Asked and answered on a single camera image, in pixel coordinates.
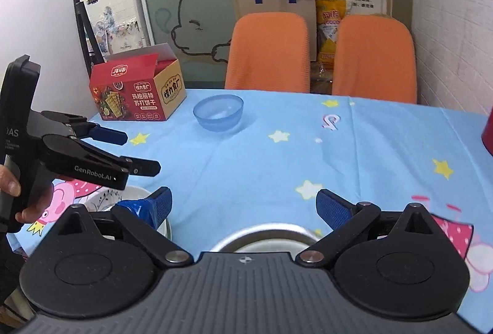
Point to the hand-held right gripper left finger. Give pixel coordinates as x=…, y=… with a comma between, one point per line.
x=160, y=203

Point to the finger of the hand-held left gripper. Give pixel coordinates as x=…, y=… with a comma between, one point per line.
x=144, y=167
x=109, y=135

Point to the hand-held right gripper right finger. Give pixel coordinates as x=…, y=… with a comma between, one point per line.
x=333, y=207

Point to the white oval floral plate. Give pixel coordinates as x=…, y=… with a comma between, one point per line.
x=104, y=199

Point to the stainless steel bowl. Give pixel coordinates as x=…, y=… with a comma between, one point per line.
x=265, y=235

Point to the translucent blue bowl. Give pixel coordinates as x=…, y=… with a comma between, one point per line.
x=218, y=114

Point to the person's left hand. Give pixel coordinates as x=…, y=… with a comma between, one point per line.
x=34, y=203

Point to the red cracker box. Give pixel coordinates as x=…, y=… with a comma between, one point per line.
x=134, y=99

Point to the blue cartoon pig tablecloth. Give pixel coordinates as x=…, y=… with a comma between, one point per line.
x=269, y=164

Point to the black easel stand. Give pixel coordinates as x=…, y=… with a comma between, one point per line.
x=88, y=33

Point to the whiteboard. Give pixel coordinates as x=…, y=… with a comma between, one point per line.
x=34, y=10

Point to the orange chair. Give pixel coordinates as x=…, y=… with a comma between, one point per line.
x=269, y=52
x=375, y=60

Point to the yellow snack bag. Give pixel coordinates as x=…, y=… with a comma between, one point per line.
x=327, y=41

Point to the red thermos jug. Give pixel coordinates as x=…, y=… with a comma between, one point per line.
x=488, y=137

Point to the brown paper bag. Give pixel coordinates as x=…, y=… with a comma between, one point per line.
x=275, y=4

